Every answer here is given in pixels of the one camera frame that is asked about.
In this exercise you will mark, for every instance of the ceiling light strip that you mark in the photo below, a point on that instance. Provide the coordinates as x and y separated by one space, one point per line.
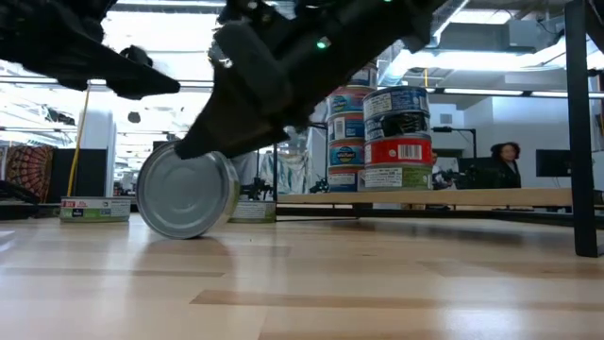
481 91
196 84

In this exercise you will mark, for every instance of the silver-lid tuna can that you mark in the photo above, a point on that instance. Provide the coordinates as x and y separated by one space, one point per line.
257 211

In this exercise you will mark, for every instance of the black round ceiling lamp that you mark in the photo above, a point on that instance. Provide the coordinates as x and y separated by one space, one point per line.
134 117

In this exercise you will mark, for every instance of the black metal table frame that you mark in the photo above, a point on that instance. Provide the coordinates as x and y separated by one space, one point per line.
580 141

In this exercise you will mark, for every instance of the colourful patterned cloth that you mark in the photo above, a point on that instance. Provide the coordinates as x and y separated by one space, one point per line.
28 167

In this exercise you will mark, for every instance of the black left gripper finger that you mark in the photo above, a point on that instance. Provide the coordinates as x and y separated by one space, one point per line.
141 82
136 54

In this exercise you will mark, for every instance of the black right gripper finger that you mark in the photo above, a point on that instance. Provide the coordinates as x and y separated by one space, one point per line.
222 123
250 141

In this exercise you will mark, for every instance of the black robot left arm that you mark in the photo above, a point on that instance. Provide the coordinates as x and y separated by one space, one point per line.
47 9

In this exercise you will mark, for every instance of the red-label silver-lid can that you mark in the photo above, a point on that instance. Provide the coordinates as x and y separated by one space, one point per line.
396 151

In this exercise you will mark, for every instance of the black metal stand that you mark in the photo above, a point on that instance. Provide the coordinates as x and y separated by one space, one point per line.
453 129

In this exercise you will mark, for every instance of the silver ceiling air duct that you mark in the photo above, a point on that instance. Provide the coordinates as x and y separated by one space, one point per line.
453 11

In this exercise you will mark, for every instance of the grey hanging cloth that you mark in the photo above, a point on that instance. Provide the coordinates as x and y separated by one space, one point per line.
247 170

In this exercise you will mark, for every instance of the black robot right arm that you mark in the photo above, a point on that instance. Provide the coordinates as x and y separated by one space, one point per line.
368 28

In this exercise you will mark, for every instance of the green Bumble Bee tuna can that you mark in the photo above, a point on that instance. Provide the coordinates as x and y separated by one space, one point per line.
94 210
184 198

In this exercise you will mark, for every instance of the yellow hanging tag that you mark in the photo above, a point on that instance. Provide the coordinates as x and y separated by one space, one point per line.
426 78

